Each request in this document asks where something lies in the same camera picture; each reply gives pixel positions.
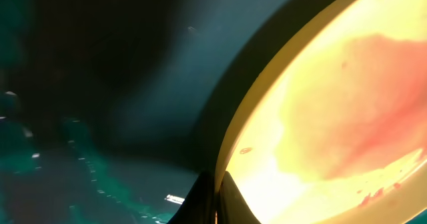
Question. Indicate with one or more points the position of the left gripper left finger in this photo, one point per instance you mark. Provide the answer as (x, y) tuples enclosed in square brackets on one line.
[(198, 206)]

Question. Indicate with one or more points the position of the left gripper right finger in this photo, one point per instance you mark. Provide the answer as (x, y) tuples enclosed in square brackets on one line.
[(231, 207)]

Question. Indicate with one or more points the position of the yellow-green plate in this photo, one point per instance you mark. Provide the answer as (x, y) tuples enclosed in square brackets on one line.
[(333, 130)]

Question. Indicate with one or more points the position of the teal plastic tray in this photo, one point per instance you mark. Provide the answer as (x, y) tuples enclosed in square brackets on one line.
[(111, 109)]

